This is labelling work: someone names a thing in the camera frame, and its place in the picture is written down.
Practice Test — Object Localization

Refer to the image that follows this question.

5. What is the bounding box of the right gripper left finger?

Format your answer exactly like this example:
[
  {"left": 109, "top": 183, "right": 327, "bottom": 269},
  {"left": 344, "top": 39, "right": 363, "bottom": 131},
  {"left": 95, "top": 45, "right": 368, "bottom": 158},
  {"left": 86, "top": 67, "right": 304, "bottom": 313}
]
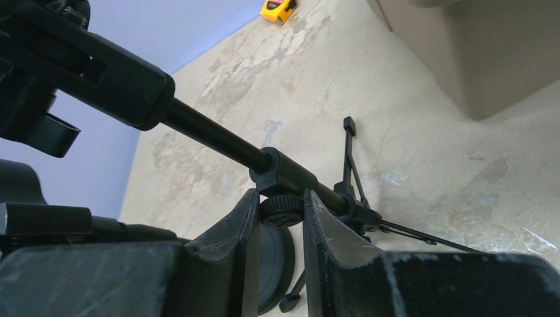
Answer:
[{"left": 1, "top": 189, "right": 260, "bottom": 316}]

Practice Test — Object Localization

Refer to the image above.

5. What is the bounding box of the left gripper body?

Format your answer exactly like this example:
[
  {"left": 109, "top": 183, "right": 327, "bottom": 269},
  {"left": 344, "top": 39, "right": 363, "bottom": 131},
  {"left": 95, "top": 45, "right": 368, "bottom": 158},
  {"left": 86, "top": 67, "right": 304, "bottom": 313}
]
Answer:
[{"left": 1, "top": 160, "right": 187, "bottom": 258}]

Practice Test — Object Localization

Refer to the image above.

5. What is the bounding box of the yellow tape measure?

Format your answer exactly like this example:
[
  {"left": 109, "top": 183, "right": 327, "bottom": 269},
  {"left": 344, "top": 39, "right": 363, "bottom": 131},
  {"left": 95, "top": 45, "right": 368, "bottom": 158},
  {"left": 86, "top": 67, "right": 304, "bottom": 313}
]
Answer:
[{"left": 260, "top": 0, "right": 298, "bottom": 24}]

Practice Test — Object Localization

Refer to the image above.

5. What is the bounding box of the black tripod shock mount stand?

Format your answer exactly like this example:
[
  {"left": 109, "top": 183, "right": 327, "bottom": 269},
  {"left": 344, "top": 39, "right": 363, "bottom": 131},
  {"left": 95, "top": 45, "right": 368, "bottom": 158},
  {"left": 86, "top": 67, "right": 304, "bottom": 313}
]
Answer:
[{"left": 0, "top": 0, "right": 487, "bottom": 314}]

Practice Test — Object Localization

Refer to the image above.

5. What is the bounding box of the tan plastic tool case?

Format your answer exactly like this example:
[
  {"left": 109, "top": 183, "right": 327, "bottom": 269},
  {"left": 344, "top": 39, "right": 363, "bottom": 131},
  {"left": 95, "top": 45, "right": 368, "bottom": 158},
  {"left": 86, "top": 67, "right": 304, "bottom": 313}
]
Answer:
[{"left": 369, "top": 1, "right": 559, "bottom": 120}]

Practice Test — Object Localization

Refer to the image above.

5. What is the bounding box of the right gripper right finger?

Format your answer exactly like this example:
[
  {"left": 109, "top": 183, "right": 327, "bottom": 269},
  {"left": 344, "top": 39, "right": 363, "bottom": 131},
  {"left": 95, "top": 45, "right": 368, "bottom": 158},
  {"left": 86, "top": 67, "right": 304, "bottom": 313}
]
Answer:
[{"left": 303, "top": 190, "right": 559, "bottom": 316}]

